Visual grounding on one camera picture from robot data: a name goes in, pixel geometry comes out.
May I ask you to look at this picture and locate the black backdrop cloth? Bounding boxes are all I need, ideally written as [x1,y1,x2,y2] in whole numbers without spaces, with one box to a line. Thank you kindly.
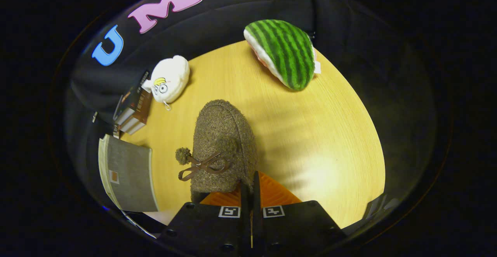
[64,0,439,226]

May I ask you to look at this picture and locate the white cartoon face plush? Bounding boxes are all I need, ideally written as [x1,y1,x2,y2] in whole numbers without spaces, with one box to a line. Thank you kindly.
[142,55,191,111]

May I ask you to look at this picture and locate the black hardcover book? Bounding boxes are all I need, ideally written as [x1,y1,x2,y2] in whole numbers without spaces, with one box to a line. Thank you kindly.
[113,70,151,125]

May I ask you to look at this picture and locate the brown fuzzy moccasin shoe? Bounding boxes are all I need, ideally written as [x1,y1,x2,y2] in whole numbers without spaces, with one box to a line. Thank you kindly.
[175,99,259,203]

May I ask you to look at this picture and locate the grey fabric storage box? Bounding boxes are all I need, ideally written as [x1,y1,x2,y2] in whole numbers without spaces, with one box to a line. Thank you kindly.
[98,134,159,213]

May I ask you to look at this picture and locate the brown cover book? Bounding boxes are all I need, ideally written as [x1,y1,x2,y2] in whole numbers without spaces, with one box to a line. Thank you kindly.
[118,90,153,130]
[120,111,148,135]

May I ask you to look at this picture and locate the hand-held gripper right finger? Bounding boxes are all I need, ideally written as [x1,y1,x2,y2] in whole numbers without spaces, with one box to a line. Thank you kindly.
[252,172,347,257]

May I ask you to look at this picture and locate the watermelon slice plush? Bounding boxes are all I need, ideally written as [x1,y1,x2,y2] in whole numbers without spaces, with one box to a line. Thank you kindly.
[243,19,321,91]

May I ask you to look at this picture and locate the dark grey bar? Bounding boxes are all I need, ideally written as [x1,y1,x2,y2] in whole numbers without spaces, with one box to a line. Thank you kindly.
[365,194,398,221]

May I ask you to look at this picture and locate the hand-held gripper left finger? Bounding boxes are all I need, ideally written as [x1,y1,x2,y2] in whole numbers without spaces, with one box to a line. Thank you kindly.
[156,183,252,257]

